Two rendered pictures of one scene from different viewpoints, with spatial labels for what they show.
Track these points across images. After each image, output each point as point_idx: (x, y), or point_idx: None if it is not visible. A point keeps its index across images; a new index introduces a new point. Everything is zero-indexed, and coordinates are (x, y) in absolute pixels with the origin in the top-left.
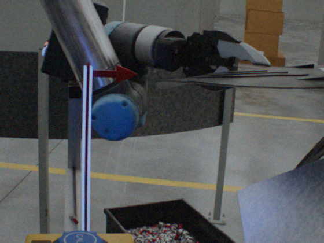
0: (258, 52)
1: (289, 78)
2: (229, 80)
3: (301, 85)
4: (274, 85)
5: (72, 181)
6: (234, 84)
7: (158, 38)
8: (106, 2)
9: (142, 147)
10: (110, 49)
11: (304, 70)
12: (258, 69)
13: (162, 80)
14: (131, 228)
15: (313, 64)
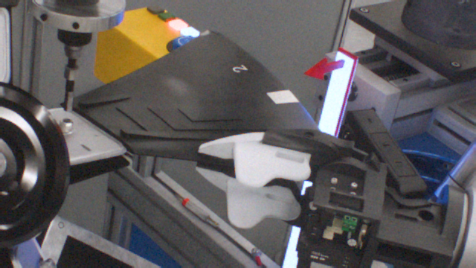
0: (224, 138)
1: (135, 94)
2: (196, 70)
3: (111, 83)
4: (141, 71)
5: None
6: (178, 53)
7: (372, 109)
8: None
9: None
10: (471, 158)
11: (128, 120)
12: (196, 117)
13: (265, 66)
14: None
15: (121, 129)
